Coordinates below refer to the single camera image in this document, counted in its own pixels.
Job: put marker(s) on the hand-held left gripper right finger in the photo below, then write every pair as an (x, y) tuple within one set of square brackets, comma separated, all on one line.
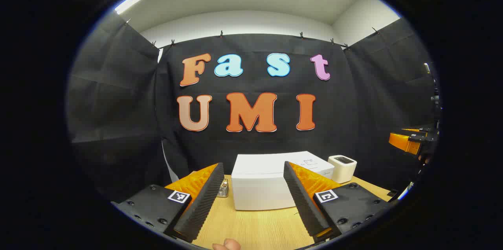
[(304, 203)]

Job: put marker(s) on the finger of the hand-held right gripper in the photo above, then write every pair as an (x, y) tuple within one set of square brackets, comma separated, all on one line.
[(404, 143), (416, 130)]

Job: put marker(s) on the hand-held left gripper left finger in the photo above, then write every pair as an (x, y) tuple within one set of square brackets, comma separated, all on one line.
[(204, 203)]

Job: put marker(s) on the white microwave oven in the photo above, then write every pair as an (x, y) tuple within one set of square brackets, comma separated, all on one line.
[(259, 187)]

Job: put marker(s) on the white toaster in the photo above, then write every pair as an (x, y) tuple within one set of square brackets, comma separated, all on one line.
[(342, 169)]

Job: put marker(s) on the black block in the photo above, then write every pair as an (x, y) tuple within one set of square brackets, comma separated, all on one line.
[(392, 193)]

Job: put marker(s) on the black backdrop cloth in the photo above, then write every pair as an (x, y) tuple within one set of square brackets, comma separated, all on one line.
[(118, 104)]

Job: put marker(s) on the row of black cloth clips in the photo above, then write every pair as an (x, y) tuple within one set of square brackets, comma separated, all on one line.
[(221, 34)]

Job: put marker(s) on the ceiling strip light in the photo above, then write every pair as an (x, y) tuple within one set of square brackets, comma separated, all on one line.
[(128, 2)]

